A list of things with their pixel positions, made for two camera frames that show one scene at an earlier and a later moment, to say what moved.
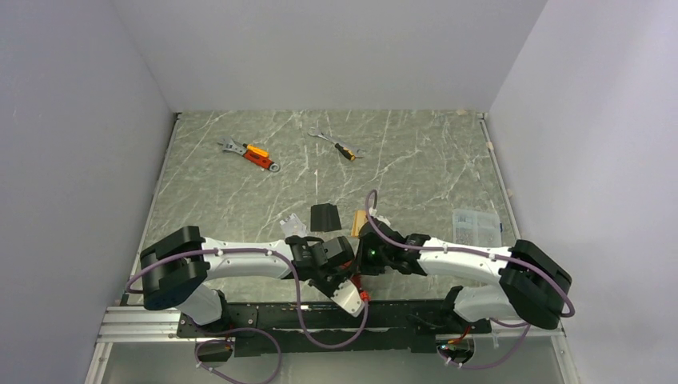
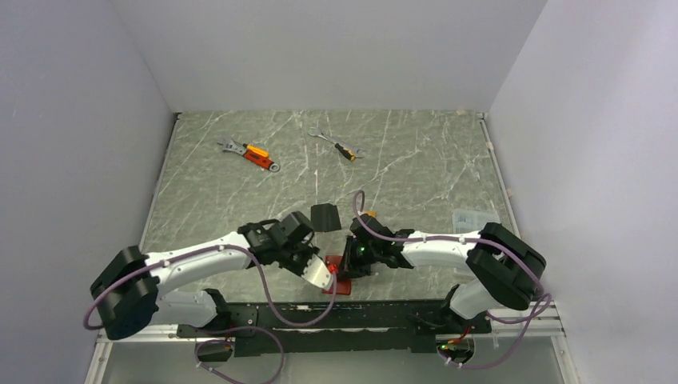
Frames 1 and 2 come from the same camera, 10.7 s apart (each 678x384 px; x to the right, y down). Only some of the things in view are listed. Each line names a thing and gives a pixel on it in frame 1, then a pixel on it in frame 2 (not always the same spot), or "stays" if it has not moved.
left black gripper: [343, 276] to [310, 251]
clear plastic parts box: [476, 228] stays
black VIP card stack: [325, 218] stays
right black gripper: [364, 267] stays
